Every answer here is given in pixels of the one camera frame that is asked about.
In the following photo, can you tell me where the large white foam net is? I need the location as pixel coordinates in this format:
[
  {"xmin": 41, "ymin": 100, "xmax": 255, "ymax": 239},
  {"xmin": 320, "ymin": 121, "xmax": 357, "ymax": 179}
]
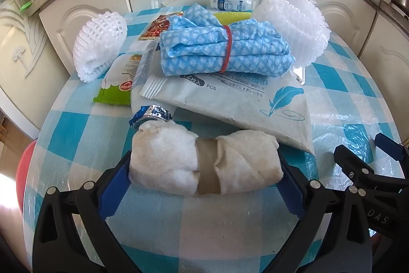
[{"xmin": 254, "ymin": 0, "xmax": 331, "ymax": 67}]

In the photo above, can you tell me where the yellow packet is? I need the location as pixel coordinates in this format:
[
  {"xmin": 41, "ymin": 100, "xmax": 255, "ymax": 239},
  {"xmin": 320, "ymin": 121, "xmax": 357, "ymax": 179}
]
[{"xmin": 213, "ymin": 11, "xmax": 253, "ymax": 21}]

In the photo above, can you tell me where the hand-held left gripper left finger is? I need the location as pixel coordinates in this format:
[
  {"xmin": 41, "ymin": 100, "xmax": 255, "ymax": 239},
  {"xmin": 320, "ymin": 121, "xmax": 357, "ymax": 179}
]
[{"xmin": 33, "ymin": 150, "xmax": 147, "ymax": 273}]

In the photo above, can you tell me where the small white foam net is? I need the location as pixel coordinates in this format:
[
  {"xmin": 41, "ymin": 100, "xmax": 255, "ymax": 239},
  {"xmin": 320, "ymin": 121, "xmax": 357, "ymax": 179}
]
[{"xmin": 73, "ymin": 11, "xmax": 128, "ymax": 83}]

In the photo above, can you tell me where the red rubber band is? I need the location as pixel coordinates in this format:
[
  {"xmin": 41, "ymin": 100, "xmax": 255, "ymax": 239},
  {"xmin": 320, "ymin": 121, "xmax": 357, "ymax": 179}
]
[{"xmin": 219, "ymin": 25, "xmax": 233, "ymax": 73}]

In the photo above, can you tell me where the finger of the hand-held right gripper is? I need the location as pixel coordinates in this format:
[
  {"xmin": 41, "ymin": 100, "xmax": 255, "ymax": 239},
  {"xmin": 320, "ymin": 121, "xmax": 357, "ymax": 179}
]
[
  {"xmin": 374, "ymin": 132, "xmax": 409, "ymax": 165},
  {"xmin": 334, "ymin": 145, "xmax": 389, "ymax": 193}
]

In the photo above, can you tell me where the white wet wipes pack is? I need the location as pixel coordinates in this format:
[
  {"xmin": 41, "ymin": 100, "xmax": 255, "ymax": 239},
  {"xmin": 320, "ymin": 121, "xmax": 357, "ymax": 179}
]
[{"xmin": 140, "ymin": 68, "xmax": 315, "ymax": 154}]

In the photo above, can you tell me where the crumpled blue foil wrapper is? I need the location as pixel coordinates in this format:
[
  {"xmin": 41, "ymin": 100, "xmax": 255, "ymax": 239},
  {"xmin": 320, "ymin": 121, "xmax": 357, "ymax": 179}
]
[{"xmin": 129, "ymin": 104, "xmax": 173, "ymax": 129}]

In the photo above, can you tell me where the blue checked tablecloth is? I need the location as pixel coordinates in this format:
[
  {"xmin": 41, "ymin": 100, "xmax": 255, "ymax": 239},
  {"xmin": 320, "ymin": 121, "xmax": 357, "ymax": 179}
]
[{"xmin": 22, "ymin": 6, "xmax": 405, "ymax": 273}]

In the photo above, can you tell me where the red snack packet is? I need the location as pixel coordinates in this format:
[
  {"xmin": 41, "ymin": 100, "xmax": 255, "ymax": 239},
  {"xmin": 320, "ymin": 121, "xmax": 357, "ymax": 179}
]
[{"xmin": 140, "ymin": 13, "xmax": 175, "ymax": 41}]

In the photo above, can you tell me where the green white snack packet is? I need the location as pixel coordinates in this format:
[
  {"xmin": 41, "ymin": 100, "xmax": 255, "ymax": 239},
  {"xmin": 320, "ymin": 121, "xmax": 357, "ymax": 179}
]
[{"xmin": 93, "ymin": 54, "xmax": 143, "ymax": 105}]

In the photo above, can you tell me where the silver blue plastic packet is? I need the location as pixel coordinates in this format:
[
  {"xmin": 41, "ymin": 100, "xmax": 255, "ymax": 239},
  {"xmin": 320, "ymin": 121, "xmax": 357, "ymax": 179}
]
[{"xmin": 132, "ymin": 42, "xmax": 160, "ymax": 91}]

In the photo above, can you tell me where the small white blue-label bottle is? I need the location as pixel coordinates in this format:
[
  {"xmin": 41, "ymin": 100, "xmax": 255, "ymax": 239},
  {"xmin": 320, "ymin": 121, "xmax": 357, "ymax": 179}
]
[{"xmin": 209, "ymin": 0, "xmax": 256, "ymax": 13}]

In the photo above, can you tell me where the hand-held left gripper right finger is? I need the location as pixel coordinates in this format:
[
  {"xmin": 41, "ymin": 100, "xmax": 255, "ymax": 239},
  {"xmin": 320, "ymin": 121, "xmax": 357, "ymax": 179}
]
[{"xmin": 276, "ymin": 148, "xmax": 374, "ymax": 273}]

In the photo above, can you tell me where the pink plastic bucket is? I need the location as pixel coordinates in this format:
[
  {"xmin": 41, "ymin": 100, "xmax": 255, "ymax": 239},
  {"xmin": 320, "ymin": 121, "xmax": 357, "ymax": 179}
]
[{"xmin": 16, "ymin": 139, "xmax": 40, "ymax": 222}]

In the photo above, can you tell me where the blue patterned cloth bundle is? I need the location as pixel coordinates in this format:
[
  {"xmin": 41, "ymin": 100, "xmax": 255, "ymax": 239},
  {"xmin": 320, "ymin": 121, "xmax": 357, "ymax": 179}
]
[{"xmin": 159, "ymin": 3, "xmax": 296, "ymax": 79}]

